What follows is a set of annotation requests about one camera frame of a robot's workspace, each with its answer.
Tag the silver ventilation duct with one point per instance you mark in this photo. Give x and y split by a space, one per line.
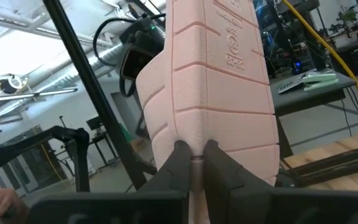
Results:
104 59

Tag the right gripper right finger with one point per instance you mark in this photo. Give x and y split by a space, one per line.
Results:
232 193

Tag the yellow pole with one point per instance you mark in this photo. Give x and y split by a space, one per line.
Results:
331 51

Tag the black background stand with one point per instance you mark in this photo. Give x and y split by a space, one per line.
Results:
95 123

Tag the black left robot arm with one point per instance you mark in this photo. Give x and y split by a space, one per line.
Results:
145 25

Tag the pink foam slide sandal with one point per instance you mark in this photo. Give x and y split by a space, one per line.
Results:
222 93

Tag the round ceiling lamp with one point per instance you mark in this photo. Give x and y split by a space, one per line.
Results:
14 82

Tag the mint green stapler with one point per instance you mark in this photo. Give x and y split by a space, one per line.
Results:
320 81

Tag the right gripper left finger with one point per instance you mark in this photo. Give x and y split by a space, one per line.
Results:
176 174

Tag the small background plant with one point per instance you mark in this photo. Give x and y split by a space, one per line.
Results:
348 15

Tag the grey desk calculator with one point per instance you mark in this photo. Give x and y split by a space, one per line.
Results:
291 85

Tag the black office desk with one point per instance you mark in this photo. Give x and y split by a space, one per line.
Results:
306 99

